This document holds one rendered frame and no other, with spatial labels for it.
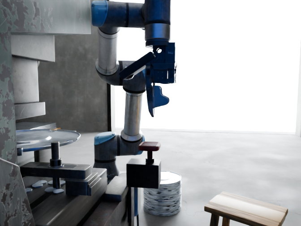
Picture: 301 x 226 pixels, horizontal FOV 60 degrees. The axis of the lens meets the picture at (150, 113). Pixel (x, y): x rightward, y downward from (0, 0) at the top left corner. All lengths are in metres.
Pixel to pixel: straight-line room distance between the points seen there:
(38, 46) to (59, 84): 5.16
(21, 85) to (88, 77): 4.92
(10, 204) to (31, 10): 0.30
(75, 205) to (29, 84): 0.30
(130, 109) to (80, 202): 0.73
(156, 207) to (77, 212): 1.43
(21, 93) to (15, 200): 0.36
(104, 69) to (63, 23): 0.53
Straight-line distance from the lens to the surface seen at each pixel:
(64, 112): 5.81
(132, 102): 1.23
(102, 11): 0.83
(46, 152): 0.80
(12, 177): 0.32
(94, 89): 5.50
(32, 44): 0.65
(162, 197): 1.97
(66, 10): 0.60
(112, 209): 0.71
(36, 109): 0.65
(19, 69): 0.65
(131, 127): 1.31
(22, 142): 0.74
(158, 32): 0.73
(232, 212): 1.39
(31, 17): 0.49
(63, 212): 0.53
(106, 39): 0.91
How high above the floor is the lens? 0.93
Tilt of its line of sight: 6 degrees down
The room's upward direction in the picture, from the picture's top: straight up
